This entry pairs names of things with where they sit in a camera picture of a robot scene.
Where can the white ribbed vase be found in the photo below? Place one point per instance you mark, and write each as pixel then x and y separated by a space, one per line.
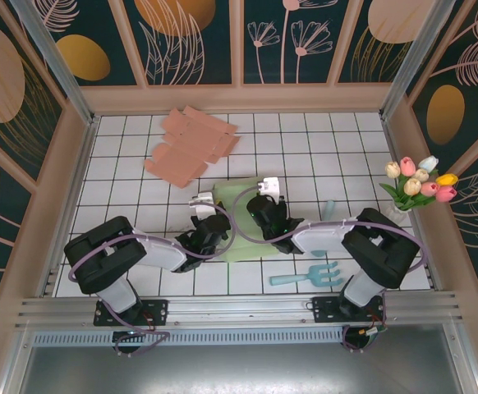
pixel 397 213

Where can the large beige oval wall panel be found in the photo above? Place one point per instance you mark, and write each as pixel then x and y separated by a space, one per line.
pixel 1 82

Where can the artificial tulip bouquet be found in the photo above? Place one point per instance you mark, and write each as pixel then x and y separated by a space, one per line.
pixel 412 186

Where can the orange oval feather wall panel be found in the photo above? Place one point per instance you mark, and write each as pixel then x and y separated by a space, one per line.
pixel 446 115

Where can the light blue toy rake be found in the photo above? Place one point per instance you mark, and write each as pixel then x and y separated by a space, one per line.
pixel 288 280

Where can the aluminium corner post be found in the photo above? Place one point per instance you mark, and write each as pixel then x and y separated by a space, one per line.
pixel 64 70
pixel 411 61

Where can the gold oval wall panel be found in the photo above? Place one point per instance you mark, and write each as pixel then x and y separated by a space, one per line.
pixel 120 41

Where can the aluminium mounting rail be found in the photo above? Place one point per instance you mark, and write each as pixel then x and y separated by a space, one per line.
pixel 239 305

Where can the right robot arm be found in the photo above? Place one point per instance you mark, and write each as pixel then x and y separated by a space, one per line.
pixel 382 254

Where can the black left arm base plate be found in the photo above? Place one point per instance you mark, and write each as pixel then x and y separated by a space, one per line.
pixel 157 312

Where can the pink paper box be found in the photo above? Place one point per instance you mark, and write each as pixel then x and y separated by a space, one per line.
pixel 189 143

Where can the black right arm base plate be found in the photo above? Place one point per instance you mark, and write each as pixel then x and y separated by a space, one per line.
pixel 325 310

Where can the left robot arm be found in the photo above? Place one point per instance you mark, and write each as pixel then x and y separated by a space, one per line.
pixel 99 254

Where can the light blue toy trowel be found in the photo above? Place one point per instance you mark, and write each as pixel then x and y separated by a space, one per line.
pixel 329 207

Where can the beige oval gold line panel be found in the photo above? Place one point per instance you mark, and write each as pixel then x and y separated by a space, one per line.
pixel 358 70

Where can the light green sheet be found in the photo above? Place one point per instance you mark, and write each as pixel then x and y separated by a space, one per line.
pixel 226 189

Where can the feather and orange circle panel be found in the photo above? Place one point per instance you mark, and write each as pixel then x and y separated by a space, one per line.
pixel 222 61

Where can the pink flower outline wall panel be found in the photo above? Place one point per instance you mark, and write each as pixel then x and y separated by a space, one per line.
pixel 317 65

